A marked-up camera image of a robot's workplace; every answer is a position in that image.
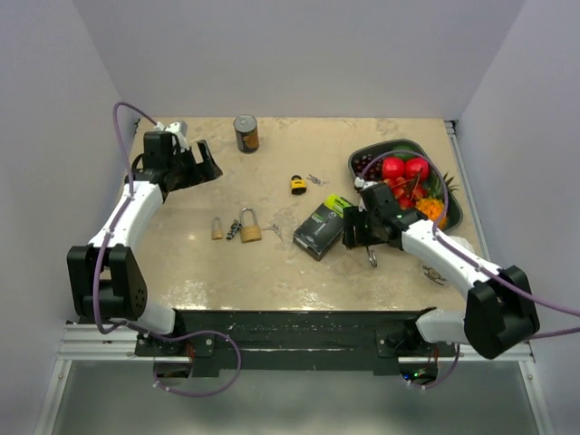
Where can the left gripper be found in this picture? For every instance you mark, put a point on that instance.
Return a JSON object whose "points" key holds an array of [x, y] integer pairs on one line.
{"points": [[207, 169]]}

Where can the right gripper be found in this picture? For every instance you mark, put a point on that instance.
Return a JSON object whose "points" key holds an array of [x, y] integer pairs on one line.
{"points": [[352, 217]]}

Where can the large brass padlock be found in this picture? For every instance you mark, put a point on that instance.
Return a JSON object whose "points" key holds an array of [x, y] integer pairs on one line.
{"points": [[371, 257]]}

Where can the small brass padlock keys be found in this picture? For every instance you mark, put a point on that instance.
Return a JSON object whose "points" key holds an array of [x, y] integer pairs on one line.
{"points": [[218, 233]]}

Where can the silver keys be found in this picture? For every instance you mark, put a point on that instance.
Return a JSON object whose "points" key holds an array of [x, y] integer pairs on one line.
{"points": [[316, 181]]}

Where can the yellow padlock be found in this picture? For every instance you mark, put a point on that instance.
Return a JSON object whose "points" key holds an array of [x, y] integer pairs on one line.
{"points": [[297, 185]]}

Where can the long shackle brass padlock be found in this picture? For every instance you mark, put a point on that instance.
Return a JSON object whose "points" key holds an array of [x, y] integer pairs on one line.
{"points": [[249, 232]]}

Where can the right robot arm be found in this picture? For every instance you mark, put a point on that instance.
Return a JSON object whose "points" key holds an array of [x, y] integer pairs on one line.
{"points": [[499, 311]]}

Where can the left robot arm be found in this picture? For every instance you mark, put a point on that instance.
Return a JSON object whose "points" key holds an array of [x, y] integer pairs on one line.
{"points": [[106, 281]]}

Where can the black green razor box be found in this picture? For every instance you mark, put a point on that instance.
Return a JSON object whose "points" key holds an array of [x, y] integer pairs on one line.
{"points": [[318, 233]]}

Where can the tin can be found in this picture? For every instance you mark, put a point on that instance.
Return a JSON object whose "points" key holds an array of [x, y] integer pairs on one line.
{"points": [[245, 127]]}

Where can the dark grape bunch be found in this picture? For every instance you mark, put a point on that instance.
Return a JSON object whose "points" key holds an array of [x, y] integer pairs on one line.
{"points": [[367, 168]]}

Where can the small red fruits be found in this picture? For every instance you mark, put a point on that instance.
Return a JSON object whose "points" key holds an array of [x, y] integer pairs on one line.
{"points": [[407, 192]]}

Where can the red apple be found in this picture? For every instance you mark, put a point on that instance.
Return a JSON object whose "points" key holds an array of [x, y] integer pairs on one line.
{"points": [[392, 168], [417, 168]]}

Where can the small loose keys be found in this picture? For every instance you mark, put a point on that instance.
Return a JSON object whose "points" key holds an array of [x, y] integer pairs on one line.
{"points": [[274, 228]]}

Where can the orange spiky fruit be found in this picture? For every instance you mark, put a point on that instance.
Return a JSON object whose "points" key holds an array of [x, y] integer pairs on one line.
{"points": [[434, 209]]}

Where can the pineapple crown leaves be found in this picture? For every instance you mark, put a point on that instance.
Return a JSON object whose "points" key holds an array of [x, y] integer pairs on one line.
{"points": [[446, 181]]}

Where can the green lime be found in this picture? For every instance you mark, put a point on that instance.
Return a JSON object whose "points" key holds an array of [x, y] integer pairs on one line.
{"points": [[404, 151]]}

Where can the grey fruit tray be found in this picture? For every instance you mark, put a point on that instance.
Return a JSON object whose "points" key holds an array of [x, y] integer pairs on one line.
{"points": [[454, 213]]}

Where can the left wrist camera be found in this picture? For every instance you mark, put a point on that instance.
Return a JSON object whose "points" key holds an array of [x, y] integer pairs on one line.
{"points": [[178, 128]]}

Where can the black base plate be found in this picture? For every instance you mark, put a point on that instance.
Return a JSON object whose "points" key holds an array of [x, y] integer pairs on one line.
{"points": [[381, 342]]}

